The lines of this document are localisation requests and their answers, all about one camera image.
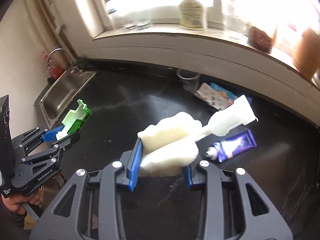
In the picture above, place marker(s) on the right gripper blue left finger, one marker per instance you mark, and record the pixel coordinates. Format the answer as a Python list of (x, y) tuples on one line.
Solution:
[(133, 166)]

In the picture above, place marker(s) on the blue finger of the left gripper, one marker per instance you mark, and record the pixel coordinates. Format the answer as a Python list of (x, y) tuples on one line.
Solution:
[(68, 141), (50, 135)]

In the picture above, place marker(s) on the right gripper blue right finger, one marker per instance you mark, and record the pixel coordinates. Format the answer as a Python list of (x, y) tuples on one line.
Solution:
[(187, 173)]

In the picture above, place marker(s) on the green plastic box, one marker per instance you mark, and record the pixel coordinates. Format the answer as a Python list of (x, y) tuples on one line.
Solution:
[(74, 120)]

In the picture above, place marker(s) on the white fluffy cleaning brush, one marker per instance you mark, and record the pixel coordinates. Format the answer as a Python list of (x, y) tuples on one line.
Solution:
[(171, 145)]

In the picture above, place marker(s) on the purple toothpaste tube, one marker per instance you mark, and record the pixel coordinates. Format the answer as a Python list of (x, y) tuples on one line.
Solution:
[(235, 145)]

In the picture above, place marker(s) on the white blister card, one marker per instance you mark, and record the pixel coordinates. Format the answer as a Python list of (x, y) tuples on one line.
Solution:
[(211, 97)]

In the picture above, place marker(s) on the blue snack wrapper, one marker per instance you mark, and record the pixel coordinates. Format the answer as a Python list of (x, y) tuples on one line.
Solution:
[(228, 95)]

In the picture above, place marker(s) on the clear plastic cup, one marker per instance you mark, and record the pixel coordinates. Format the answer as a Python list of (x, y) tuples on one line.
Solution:
[(190, 80)]

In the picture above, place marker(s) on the steel kitchen sink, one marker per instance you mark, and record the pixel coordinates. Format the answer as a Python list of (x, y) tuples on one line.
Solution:
[(55, 98)]

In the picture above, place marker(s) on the person left hand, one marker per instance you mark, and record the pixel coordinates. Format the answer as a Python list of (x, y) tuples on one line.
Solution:
[(14, 202)]

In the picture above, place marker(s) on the red bottle by sink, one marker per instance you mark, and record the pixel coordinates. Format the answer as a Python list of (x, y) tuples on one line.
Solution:
[(54, 69)]

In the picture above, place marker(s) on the chrome faucet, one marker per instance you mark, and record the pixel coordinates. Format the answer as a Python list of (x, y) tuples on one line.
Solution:
[(60, 56)]

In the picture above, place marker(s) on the glass tumbler on sill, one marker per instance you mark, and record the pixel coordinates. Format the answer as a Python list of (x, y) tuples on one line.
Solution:
[(142, 15)]

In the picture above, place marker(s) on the jar of brown contents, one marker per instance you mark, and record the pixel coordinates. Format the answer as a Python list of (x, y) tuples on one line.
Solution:
[(262, 37)]

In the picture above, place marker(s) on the detergent bottle on sill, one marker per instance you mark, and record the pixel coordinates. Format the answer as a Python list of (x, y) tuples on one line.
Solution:
[(193, 15)]

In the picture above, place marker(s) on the wooden utensil holder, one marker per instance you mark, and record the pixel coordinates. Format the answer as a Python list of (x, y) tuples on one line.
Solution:
[(306, 56)]

